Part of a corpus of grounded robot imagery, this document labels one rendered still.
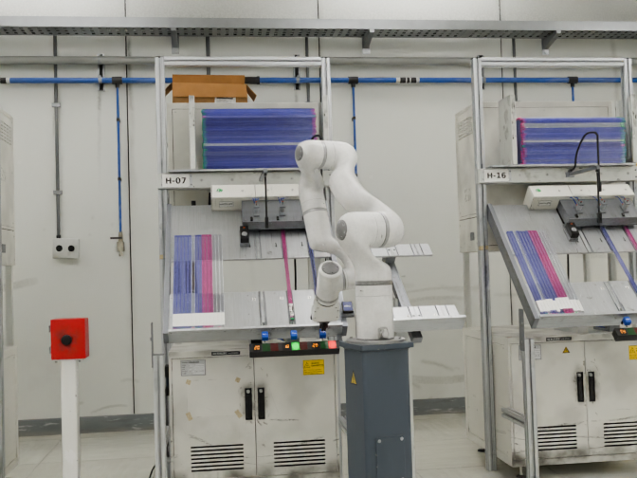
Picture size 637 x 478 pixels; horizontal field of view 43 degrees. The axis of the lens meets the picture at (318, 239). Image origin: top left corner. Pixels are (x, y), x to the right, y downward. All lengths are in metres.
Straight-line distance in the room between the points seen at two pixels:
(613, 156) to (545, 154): 0.33
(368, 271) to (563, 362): 1.40
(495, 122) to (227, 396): 1.80
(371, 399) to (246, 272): 2.59
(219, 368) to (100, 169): 2.07
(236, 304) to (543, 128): 1.65
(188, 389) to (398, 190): 2.31
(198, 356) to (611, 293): 1.73
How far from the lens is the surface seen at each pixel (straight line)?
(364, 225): 2.57
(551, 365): 3.73
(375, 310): 2.60
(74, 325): 3.27
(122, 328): 5.10
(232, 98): 3.99
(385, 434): 2.63
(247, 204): 3.51
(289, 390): 3.46
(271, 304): 3.20
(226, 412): 3.46
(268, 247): 3.41
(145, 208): 5.09
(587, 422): 3.84
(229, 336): 3.12
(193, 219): 3.53
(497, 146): 4.02
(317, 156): 2.83
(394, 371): 2.62
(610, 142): 4.03
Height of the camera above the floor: 0.94
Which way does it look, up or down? 2 degrees up
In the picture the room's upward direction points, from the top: 2 degrees counter-clockwise
